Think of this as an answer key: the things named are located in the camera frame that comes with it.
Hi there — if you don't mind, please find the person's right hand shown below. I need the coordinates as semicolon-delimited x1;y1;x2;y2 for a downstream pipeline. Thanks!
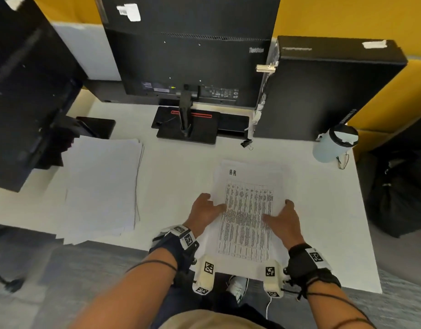
263;199;305;250

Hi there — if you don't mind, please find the person's left hand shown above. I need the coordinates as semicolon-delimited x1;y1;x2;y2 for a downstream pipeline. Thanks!
182;193;228;237

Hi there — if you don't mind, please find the printed paper stack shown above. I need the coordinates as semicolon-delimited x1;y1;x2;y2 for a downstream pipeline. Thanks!
196;159;290;275

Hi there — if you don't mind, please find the person's right forearm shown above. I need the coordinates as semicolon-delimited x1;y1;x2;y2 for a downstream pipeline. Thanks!
304;280;379;329

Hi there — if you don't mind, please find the person's left forearm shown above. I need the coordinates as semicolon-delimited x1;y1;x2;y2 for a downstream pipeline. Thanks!
69;249;179;329

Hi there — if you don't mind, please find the white shoe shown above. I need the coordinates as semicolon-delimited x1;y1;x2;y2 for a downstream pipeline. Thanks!
227;275;249;304

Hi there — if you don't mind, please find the black flat stand base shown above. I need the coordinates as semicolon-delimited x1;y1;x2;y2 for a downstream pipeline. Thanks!
217;111;251;135

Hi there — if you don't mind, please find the thin black wristband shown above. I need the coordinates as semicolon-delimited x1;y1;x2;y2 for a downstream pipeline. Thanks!
126;259;179;274

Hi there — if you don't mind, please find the black monitor stand red stripe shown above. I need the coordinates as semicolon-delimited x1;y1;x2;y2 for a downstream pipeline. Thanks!
152;83;221;145

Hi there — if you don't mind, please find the thin rubber band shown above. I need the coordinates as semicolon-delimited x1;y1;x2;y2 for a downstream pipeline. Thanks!
335;151;350;170

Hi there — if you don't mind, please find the white cup with black lid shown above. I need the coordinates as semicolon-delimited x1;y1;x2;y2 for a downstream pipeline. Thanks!
312;125;359;164

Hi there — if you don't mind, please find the beige shirt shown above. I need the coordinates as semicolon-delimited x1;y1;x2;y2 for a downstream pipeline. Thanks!
158;310;266;329

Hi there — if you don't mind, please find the blank white paper stack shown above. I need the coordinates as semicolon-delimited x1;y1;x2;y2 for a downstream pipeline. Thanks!
56;135;145;246

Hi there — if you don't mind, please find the clear plastic sleeve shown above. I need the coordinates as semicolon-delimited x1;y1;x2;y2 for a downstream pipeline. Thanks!
253;39;279;135

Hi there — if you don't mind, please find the black bag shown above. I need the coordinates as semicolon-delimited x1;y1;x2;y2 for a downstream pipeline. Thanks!
364;149;421;239

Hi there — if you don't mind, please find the black desktop computer case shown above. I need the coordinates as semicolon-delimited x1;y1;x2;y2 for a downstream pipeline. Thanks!
253;35;408;141

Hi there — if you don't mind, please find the black square stand base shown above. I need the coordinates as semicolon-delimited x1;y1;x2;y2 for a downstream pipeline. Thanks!
75;116;116;139

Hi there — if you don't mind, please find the black monitor with label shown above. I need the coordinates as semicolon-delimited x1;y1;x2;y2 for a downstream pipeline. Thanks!
98;0;282;111

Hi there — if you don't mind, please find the black chair leg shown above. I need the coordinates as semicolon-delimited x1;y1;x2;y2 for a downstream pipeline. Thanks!
0;267;27;293

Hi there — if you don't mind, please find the large black monitor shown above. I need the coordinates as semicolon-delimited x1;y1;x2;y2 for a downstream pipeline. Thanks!
0;0;88;193

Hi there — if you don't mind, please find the black left wrist strap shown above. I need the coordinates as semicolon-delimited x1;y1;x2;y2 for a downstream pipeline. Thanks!
149;224;201;275

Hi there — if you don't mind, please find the black wrist strap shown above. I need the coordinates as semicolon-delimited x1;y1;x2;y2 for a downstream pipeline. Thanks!
285;243;342;290
149;224;201;275

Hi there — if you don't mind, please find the black right wrist strap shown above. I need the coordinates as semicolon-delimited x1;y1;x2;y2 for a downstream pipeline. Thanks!
285;243;342;290

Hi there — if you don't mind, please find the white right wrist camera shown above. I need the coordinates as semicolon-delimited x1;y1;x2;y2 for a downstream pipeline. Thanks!
263;260;289;299

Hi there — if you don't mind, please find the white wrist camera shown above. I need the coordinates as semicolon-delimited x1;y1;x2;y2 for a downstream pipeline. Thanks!
192;255;218;296
263;260;289;299

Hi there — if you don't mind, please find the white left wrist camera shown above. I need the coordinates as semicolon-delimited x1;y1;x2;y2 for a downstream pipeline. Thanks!
192;255;218;296

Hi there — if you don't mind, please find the thin black arm cord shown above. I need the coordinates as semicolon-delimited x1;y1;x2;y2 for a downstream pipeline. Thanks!
298;288;377;329

